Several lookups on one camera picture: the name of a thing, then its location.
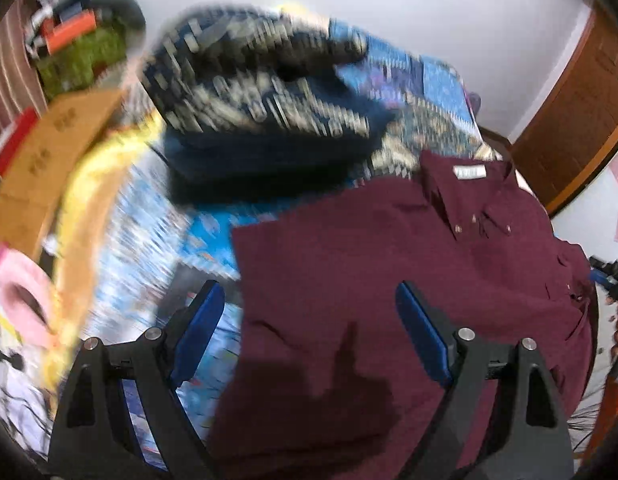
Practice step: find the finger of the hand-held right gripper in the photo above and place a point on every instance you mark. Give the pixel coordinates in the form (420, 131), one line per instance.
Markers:
(601, 276)

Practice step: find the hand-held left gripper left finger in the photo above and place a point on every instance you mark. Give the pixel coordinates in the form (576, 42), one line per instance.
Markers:
(201, 327)

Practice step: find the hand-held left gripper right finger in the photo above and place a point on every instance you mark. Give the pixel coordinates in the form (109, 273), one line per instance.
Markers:
(420, 330)

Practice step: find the maroon button-up shirt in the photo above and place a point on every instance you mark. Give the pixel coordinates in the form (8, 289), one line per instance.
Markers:
(339, 270)

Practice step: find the pile of clutter and clothes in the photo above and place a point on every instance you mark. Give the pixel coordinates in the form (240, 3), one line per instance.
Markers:
(49, 5)

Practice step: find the yellow cloth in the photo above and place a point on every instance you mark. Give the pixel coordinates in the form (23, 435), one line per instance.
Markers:
(84, 220)

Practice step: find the wooden door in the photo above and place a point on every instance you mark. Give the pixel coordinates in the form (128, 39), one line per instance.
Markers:
(584, 110)

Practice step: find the dark blue jeans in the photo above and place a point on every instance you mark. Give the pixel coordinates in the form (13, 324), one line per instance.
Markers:
(269, 170)

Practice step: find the pink round item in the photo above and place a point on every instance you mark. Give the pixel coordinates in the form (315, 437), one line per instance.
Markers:
(24, 290)

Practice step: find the blue patchwork blanket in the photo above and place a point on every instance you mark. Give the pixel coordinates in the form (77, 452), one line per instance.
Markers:
(439, 105)

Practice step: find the cardboard box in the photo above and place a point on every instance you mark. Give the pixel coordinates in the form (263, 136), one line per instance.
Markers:
(54, 150)

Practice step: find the navy patterned cloth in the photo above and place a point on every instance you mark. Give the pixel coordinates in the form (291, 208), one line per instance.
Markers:
(229, 75)

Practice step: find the green cloth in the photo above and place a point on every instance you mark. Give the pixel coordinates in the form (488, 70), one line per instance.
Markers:
(79, 62)

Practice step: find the striped curtain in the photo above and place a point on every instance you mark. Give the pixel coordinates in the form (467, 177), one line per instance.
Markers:
(9, 70)

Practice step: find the orange box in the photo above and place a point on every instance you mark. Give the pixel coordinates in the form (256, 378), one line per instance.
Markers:
(71, 30)

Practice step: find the grey cloth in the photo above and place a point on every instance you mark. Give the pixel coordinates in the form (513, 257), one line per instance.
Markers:
(121, 10)

